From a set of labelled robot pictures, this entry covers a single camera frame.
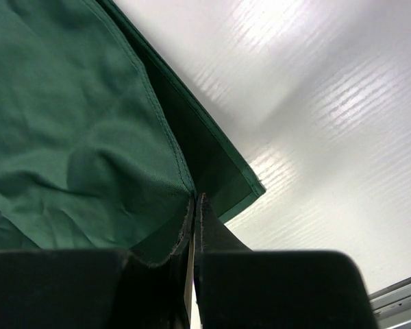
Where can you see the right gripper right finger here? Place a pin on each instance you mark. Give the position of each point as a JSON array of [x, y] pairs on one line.
[[237, 287]]

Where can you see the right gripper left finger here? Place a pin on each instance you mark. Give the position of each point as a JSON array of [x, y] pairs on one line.
[[148, 286]]

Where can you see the dark green cloth napkin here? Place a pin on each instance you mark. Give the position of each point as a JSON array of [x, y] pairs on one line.
[[101, 144]]

